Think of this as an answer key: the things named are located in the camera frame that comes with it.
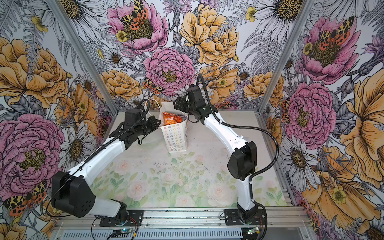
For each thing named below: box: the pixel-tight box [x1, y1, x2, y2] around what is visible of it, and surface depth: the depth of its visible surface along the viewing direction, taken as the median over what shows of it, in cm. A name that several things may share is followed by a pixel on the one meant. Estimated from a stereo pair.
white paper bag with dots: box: [158, 101, 188, 153], surface depth 87 cm
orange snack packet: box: [162, 112, 183, 126], surface depth 87 cm
